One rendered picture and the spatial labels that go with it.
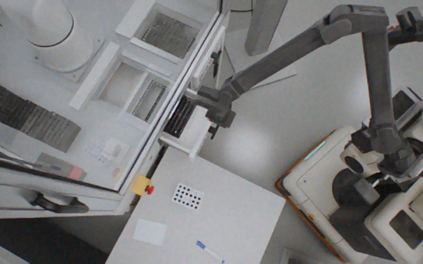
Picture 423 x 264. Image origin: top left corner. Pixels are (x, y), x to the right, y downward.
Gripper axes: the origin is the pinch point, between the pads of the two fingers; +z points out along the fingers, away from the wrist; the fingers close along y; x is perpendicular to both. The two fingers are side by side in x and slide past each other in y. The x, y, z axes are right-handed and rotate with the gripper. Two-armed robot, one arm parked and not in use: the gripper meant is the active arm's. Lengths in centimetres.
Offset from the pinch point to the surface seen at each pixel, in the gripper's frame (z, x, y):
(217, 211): 19.9, 30.9, -16.2
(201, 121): 12.6, -0.7, 7.5
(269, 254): 95, 39, -65
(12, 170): -66, 42, 22
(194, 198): 16.4, 30.8, -4.5
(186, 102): 6.5, -3.5, 16.5
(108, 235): 98, 74, 37
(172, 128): 6.5, 9.6, 16.3
